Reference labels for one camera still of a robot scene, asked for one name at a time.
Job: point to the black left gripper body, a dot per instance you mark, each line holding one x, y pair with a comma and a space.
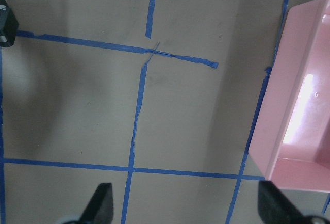
9, 25

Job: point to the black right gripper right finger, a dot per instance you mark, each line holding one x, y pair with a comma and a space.
274, 207

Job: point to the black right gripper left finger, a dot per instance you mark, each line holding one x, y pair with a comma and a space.
100, 208

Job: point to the pink plastic bin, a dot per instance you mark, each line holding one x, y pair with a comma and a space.
290, 143

